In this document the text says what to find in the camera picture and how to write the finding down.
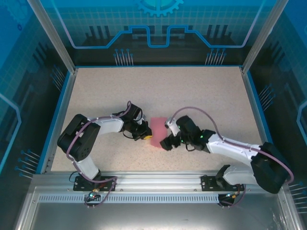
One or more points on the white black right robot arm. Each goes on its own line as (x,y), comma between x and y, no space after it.
(268,167)

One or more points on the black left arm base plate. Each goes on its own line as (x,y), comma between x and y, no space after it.
(79,185)

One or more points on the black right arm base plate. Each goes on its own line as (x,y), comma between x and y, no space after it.
(207,183)

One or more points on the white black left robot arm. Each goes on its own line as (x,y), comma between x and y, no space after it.
(79,141)

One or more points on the aluminium enclosure post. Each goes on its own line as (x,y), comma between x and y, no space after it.
(263,36)
(54,36)

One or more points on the grey metal panel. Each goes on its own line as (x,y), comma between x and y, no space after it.
(156,215)

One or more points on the long aluminium mounting rail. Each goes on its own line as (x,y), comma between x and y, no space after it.
(156,179)

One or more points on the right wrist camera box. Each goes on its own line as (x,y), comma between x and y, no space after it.
(173,127)

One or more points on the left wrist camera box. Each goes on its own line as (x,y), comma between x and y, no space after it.
(143,119)

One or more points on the aluminium side rail blue trim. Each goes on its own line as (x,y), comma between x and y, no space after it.
(58,119)
(262,119)

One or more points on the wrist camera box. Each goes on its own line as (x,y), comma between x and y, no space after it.
(173,127)
(143,119)

